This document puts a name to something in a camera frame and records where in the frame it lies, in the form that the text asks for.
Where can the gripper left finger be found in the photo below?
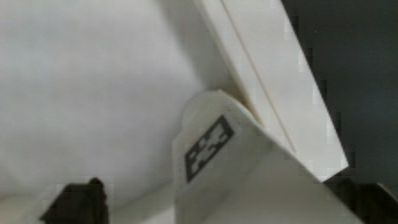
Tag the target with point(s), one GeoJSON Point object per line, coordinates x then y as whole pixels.
{"type": "Point", "coordinates": [78, 206]}

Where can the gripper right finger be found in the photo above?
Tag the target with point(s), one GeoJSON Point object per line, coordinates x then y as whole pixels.
{"type": "Point", "coordinates": [369, 200]}

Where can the white table leg with tag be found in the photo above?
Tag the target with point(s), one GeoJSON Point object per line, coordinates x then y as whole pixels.
{"type": "Point", "coordinates": [241, 184]}

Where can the white square table top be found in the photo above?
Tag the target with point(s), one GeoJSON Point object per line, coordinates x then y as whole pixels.
{"type": "Point", "coordinates": [106, 62]}

